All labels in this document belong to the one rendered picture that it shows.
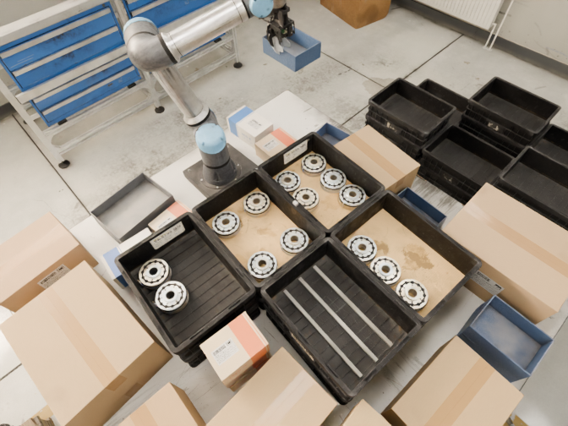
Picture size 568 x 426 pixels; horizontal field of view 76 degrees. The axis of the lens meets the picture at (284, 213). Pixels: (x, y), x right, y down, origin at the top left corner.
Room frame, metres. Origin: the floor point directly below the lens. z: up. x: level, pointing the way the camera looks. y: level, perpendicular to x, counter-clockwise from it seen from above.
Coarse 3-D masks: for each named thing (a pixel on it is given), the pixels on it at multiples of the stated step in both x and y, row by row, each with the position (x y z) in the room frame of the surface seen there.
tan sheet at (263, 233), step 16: (240, 208) 0.81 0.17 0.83; (272, 208) 0.80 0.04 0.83; (208, 224) 0.75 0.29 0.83; (256, 224) 0.73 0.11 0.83; (272, 224) 0.73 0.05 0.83; (288, 224) 0.72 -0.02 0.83; (224, 240) 0.67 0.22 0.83; (240, 240) 0.67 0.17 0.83; (256, 240) 0.66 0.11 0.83; (272, 240) 0.66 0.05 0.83; (240, 256) 0.60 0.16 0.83; (288, 256) 0.59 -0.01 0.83
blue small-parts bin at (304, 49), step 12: (264, 36) 1.46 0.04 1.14; (288, 36) 1.55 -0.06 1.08; (300, 36) 1.49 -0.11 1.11; (312, 36) 1.44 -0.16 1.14; (264, 48) 1.45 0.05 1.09; (288, 48) 1.47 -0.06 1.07; (300, 48) 1.47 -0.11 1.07; (312, 48) 1.37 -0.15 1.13; (276, 60) 1.39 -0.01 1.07; (288, 60) 1.33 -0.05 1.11; (300, 60) 1.32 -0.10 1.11; (312, 60) 1.37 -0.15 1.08
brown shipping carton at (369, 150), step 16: (368, 128) 1.17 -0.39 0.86; (336, 144) 1.09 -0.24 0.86; (352, 144) 1.09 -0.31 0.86; (368, 144) 1.08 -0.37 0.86; (384, 144) 1.08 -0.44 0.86; (352, 160) 1.00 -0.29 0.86; (368, 160) 0.99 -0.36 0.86; (384, 160) 0.99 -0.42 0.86; (400, 160) 0.98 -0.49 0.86; (384, 176) 0.91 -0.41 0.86; (400, 176) 0.90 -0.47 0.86; (400, 192) 0.91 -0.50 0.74
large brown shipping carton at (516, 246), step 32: (480, 192) 0.77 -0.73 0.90; (448, 224) 0.64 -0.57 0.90; (480, 224) 0.64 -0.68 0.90; (512, 224) 0.63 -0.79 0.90; (544, 224) 0.62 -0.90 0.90; (480, 256) 0.52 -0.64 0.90; (512, 256) 0.51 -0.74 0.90; (544, 256) 0.50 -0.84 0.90; (480, 288) 0.46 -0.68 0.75; (512, 288) 0.41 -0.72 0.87; (544, 288) 0.40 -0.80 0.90
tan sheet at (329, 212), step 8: (312, 152) 1.08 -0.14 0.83; (288, 168) 1.00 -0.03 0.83; (296, 168) 1.00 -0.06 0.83; (328, 168) 0.99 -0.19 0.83; (304, 176) 0.95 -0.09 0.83; (304, 184) 0.91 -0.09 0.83; (312, 184) 0.91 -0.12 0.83; (320, 192) 0.87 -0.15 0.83; (320, 200) 0.83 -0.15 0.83; (328, 200) 0.82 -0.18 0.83; (336, 200) 0.82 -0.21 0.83; (320, 208) 0.79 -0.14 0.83; (328, 208) 0.79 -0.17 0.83; (336, 208) 0.79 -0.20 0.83; (344, 208) 0.78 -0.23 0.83; (320, 216) 0.75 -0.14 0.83; (328, 216) 0.75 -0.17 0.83; (336, 216) 0.75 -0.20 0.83; (344, 216) 0.74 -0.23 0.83; (328, 224) 0.72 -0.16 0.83
